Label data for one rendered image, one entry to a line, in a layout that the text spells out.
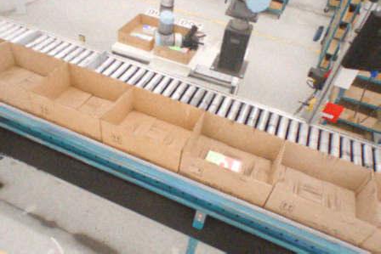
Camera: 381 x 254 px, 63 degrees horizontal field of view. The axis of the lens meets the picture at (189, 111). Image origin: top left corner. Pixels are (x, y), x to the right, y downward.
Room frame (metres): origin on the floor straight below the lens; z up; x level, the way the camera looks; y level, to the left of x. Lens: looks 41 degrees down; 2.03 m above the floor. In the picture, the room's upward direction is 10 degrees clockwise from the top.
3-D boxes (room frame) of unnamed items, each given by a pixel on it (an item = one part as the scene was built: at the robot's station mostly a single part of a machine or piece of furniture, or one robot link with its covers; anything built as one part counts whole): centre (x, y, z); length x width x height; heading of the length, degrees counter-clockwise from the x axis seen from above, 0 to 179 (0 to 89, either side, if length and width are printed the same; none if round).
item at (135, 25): (2.27, 0.47, 0.80); 0.38 x 0.28 x 0.10; 166
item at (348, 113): (2.08, -1.30, 0.59); 0.40 x 0.30 x 0.10; 163
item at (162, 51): (2.18, 0.16, 0.80); 0.38 x 0.28 x 0.10; 166
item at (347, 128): (2.09, -1.30, 0.39); 0.40 x 0.30 x 0.10; 165
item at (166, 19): (1.81, 0.24, 1.14); 0.12 x 0.09 x 0.12; 10
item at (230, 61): (2.06, -0.25, 0.91); 0.26 x 0.26 x 0.33; 78
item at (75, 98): (1.16, 0.54, 0.97); 0.39 x 0.29 x 0.17; 75
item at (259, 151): (0.95, -0.22, 0.97); 0.39 x 0.29 x 0.17; 75
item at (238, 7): (2.06, -0.25, 1.24); 0.19 x 0.19 x 0.10
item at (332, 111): (1.56, -0.85, 0.85); 0.16 x 0.01 x 0.13; 75
